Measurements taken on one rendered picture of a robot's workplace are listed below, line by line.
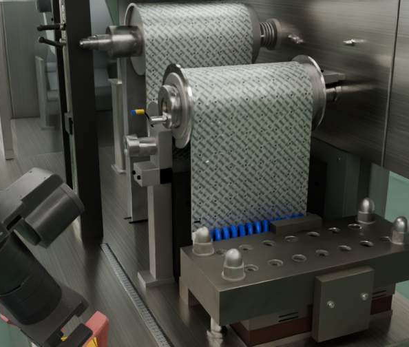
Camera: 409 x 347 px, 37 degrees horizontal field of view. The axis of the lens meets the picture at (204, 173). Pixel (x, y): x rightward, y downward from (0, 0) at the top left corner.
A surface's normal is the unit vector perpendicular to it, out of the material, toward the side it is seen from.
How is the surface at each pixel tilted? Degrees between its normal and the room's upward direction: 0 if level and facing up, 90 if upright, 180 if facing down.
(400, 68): 90
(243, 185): 90
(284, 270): 0
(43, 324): 30
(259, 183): 90
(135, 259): 0
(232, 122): 90
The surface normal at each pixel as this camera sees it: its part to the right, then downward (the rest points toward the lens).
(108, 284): 0.00, -0.95
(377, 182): 0.40, 0.29
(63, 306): -0.35, -0.71
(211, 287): -0.92, 0.13
